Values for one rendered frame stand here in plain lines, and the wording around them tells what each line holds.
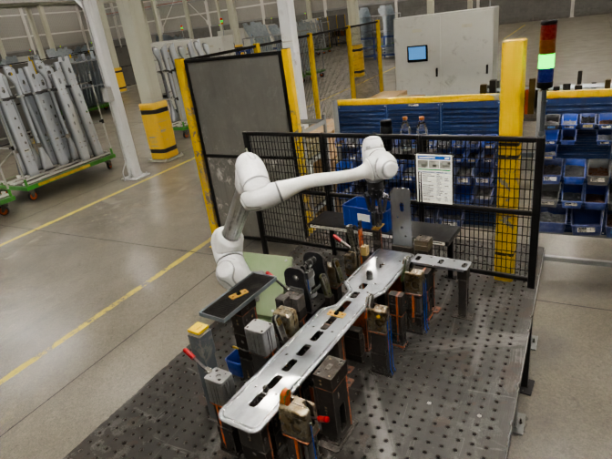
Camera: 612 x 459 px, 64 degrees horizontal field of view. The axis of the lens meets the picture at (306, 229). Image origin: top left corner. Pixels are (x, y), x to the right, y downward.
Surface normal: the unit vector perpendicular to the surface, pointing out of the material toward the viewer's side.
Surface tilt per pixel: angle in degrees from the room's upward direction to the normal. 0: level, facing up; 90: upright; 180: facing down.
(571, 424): 0
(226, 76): 89
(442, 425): 0
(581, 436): 0
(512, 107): 91
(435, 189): 90
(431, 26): 90
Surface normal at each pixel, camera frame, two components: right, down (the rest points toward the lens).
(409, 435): -0.12, -0.91
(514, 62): -0.53, 0.40
